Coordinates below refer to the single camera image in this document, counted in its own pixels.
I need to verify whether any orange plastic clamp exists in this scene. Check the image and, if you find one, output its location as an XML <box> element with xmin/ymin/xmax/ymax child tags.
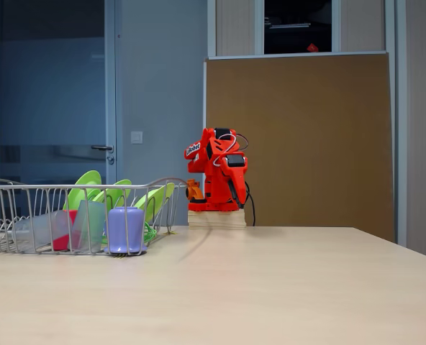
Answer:
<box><xmin>185</xmin><ymin>178</ymin><xmax>204</xmax><ymax>201</ymax></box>

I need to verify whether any green whisk with steel handle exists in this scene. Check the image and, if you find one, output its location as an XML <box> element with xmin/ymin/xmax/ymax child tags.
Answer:
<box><xmin>0</xmin><ymin>218</ymin><xmax>160</xmax><ymax>245</ymax></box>

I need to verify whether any metal wire dish rack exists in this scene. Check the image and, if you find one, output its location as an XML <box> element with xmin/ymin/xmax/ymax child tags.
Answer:
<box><xmin>0</xmin><ymin>176</ymin><xmax>189</xmax><ymax>257</ymax></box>

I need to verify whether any dark door handle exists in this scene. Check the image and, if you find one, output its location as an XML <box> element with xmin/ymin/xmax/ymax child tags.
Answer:
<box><xmin>91</xmin><ymin>144</ymin><xmax>115</xmax><ymax>165</ymax></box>

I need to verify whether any green plastic plate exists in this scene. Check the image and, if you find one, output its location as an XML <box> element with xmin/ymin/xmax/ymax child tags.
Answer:
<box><xmin>92</xmin><ymin>178</ymin><xmax>132</xmax><ymax>210</ymax></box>
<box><xmin>132</xmin><ymin>182</ymin><xmax>176</xmax><ymax>226</ymax></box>
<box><xmin>62</xmin><ymin>170</ymin><xmax>102</xmax><ymax>211</ymax></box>

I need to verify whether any brown cork board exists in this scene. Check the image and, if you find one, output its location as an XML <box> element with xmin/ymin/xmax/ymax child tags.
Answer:
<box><xmin>202</xmin><ymin>52</ymin><xmax>394</xmax><ymax>231</ymax></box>

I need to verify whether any wooden base block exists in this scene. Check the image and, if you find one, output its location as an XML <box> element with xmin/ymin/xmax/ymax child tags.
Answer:
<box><xmin>187</xmin><ymin>210</ymin><xmax>247</xmax><ymax>230</ymax></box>

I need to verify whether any red plastic cup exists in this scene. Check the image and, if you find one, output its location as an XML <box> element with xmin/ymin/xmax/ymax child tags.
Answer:
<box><xmin>53</xmin><ymin>210</ymin><xmax>81</xmax><ymax>252</ymax></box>

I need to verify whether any white spiral notebook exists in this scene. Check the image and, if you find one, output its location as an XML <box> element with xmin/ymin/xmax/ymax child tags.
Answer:
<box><xmin>268</xmin><ymin>22</ymin><xmax>312</xmax><ymax>29</ymax></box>

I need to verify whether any purple plastic mug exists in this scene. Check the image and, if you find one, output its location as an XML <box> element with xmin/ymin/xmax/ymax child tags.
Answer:
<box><xmin>103</xmin><ymin>206</ymin><xmax>150</xmax><ymax>256</ymax></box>

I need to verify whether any glass office door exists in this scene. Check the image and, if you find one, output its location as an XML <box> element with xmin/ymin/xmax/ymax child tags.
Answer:
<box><xmin>0</xmin><ymin>0</ymin><xmax>117</xmax><ymax>224</ymax></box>

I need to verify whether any grey translucent plastic cup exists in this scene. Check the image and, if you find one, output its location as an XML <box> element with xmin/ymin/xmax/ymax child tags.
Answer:
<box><xmin>71</xmin><ymin>200</ymin><xmax>107</xmax><ymax>254</ymax></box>
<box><xmin>11</xmin><ymin>211</ymin><xmax>73</xmax><ymax>253</ymax></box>

